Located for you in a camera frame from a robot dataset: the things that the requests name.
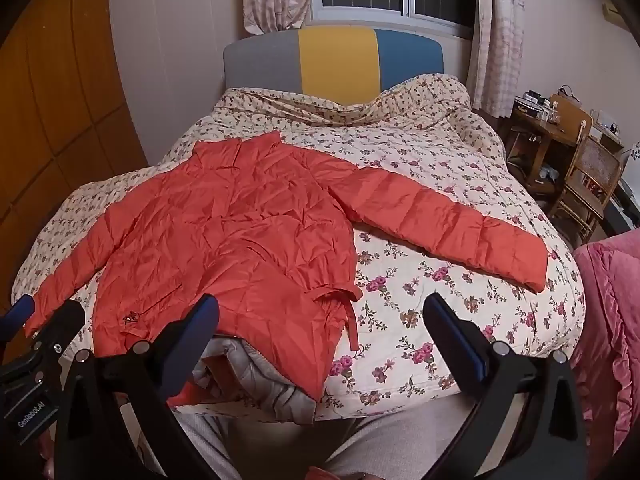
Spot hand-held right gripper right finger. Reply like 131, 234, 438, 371
423, 292, 589, 480

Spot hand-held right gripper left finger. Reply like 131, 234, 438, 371
52, 294, 221, 480

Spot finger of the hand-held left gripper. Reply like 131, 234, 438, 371
30, 300, 87, 361
0, 293, 37, 345

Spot orange down jacket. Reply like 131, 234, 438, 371
24, 131, 551, 423

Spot floral quilt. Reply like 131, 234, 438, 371
11, 72, 586, 423

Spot pink ruffled blanket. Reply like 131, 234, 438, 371
570, 232, 640, 461

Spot person's grey pants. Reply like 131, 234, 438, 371
172, 399, 476, 480

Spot wooden desk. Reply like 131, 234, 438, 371
504, 104, 626, 202

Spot wooden chair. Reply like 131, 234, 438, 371
549, 94, 626, 242

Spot wooden wardrobe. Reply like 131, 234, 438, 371
0, 0, 151, 356

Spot grey yellow blue headboard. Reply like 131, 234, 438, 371
222, 27, 446, 108

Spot beige wall box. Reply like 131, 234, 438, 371
600, 2, 627, 26

